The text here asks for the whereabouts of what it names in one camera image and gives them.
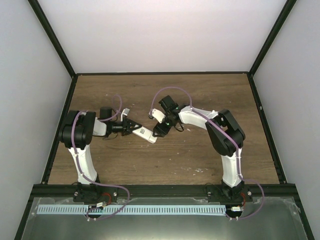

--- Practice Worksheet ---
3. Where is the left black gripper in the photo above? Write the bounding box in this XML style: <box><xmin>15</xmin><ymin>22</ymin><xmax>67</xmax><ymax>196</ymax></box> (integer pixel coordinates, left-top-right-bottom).
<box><xmin>108</xmin><ymin>118</ymin><xmax>142</xmax><ymax>136</ymax></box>

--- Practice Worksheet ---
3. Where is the white remote control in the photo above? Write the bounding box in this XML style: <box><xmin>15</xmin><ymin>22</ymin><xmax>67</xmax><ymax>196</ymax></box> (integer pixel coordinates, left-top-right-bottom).
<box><xmin>132</xmin><ymin>126</ymin><xmax>157</xmax><ymax>144</ymax></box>

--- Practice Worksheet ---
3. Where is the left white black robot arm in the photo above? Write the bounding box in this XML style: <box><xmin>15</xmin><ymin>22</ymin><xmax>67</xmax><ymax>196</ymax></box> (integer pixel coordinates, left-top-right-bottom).
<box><xmin>58</xmin><ymin>107</ymin><xmax>147</xmax><ymax>202</ymax></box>

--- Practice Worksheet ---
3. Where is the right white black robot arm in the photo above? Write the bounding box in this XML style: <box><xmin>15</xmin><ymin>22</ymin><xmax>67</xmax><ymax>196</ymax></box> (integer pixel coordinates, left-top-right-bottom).
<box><xmin>149</xmin><ymin>95</ymin><xmax>246</xmax><ymax>202</ymax></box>

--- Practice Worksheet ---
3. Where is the grey metal front plate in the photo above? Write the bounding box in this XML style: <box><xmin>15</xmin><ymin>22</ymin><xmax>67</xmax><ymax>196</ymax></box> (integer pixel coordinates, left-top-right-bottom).
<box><xmin>21</xmin><ymin>197</ymin><xmax>308</xmax><ymax>240</ymax></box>

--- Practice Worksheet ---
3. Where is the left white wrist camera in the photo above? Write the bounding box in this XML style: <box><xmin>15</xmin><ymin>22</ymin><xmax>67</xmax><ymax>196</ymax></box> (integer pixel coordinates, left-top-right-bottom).
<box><xmin>120</xmin><ymin>108</ymin><xmax>130</xmax><ymax>123</ymax></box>

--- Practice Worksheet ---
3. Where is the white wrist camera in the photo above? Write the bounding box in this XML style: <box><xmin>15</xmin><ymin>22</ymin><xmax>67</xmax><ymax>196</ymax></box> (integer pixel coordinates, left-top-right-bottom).
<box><xmin>120</xmin><ymin>108</ymin><xmax>130</xmax><ymax>123</ymax></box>
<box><xmin>148</xmin><ymin>108</ymin><xmax>166</xmax><ymax>124</ymax></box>

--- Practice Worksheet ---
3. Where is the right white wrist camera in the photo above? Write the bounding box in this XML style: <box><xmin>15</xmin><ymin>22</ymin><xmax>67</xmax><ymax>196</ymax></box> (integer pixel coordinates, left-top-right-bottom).
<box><xmin>148</xmin><ymin>108</ymin><xmax>166</xmax><ymax>124</ymax></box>

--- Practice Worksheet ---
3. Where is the light blue slotted cable duct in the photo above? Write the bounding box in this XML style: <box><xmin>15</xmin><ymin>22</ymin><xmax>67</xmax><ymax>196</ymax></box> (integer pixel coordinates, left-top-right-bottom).
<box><xmin>36</xmin><ymin>204</ymin><xmax>226</xmax><ymax>216</ymax></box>

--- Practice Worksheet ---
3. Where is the black aluminium frame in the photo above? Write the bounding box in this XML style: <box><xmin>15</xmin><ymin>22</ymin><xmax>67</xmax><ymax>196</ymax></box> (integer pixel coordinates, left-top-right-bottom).
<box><xmin>13</xmin><ymin>0</ymin><xmax>316</xmax><ymax>240</ymax></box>

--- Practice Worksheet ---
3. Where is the black front mounting rail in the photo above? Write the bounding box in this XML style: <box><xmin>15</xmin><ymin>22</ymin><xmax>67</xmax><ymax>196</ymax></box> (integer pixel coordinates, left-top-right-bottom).
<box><xmin>30</xmin><ymin>183</ymin><xmax>299</xmax><ymax>203</ymax></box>

